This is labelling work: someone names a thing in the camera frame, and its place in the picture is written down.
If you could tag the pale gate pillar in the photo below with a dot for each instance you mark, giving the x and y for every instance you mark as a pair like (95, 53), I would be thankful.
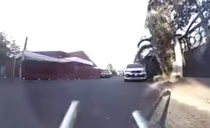
(178, 56)

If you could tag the robot's own part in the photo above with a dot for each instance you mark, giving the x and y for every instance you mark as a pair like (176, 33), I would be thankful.
(139, 120)
(70, 115)

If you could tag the pole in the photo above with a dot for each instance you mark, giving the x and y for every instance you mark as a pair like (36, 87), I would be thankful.
(23, 57)

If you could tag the palm bush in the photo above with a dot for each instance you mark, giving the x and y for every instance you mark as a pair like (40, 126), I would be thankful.
(144, 53)

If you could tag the tree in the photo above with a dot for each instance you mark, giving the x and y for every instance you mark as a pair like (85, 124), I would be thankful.
(163, 36)
(1, 50)

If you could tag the white car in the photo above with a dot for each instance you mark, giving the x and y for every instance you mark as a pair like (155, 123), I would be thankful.
(135, 71)

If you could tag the grey asphalt road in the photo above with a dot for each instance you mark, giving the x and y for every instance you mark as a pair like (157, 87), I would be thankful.
(103, 96)

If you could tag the pale paved sidewalk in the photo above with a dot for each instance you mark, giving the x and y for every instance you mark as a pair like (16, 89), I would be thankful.
(196, 103)

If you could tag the red building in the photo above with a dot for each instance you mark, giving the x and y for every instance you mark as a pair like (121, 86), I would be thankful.
(56, 66)

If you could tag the dark metal gate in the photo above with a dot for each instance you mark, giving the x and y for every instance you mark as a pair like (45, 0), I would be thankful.
(199, 50)

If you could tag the dark car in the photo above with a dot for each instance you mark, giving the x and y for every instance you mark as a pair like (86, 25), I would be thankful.
(106, 74)

